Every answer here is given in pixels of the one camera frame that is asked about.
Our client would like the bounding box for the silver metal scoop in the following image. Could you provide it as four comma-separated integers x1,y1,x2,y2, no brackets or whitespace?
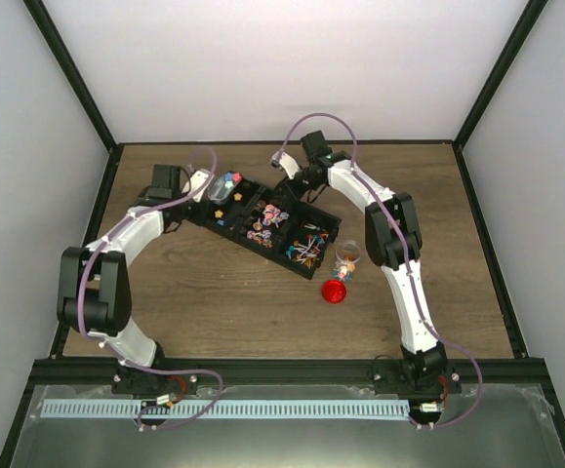
207,171,242,205

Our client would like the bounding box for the black candy tray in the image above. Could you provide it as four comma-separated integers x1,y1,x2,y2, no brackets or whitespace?
190,176,342,280

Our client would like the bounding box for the clear plastic jar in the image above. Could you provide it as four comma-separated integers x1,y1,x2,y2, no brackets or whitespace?
333,240,361,282

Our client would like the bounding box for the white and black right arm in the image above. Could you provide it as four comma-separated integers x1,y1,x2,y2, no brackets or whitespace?
270,131,447,393

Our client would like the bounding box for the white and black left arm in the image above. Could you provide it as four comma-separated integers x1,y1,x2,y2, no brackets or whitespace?
57,165,215,394

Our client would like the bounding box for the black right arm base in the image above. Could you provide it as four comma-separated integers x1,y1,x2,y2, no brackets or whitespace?
367,342,462,397

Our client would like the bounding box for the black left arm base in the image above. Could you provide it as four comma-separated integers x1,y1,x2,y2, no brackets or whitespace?
111,360,201,398

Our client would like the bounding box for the red jar lid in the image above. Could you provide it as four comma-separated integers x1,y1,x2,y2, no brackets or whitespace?
320,279,347,304

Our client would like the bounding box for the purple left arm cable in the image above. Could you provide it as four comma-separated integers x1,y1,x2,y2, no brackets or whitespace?
77,145,224,433

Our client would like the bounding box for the light blue slotted cable duct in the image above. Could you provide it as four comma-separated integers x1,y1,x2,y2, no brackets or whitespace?
40,399,410,420

